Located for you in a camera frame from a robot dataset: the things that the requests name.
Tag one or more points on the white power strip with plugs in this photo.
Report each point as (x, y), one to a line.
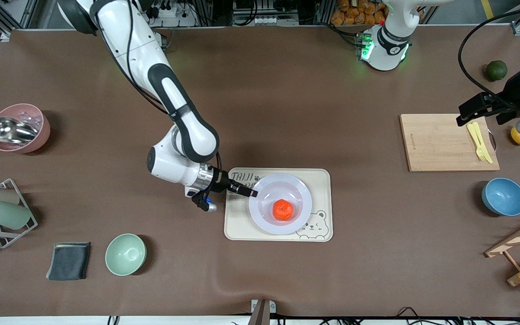
(174, 18)

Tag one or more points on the yellow plastic fork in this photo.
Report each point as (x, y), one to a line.
(481, 151)

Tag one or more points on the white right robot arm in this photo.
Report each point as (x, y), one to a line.
(124, 40)

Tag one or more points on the clear ice cubes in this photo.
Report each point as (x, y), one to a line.
(34, 118)

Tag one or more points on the metal table edge bracket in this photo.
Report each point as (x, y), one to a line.
(261, 313)

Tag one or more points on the white round plate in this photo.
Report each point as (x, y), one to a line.
(278, 185)

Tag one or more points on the pink ice bucket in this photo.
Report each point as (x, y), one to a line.
(43, 135)

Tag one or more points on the wooden cutting board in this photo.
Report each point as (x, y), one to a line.
(440, 144)

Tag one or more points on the pile of brown bread rolls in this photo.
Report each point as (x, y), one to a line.
(359, 13)

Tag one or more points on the dark green lime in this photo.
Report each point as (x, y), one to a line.
(496, 71)

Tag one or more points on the grey folded cloth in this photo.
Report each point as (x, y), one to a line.
(68, 262)

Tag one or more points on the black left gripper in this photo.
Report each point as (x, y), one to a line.
(511, 93)

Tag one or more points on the yellow plastic fork and knife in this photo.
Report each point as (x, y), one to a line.
(470, 131)

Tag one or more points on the mint green bowl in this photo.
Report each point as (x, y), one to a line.
(125, 255)

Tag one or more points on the shiny metal scoop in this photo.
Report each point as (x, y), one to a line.
(9, 130)

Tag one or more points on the orange fruit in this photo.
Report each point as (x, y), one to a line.
(283, 210)

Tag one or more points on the cream tray with bear print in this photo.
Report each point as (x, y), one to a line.
(237, 221)

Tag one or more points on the mint green cup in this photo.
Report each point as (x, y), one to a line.
(7, 214)

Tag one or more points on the wooden mug rack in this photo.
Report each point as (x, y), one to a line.
(513, 239)

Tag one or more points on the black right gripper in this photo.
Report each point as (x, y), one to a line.
(220, 179)

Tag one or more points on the blue bowl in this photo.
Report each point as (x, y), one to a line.
(503, 196)

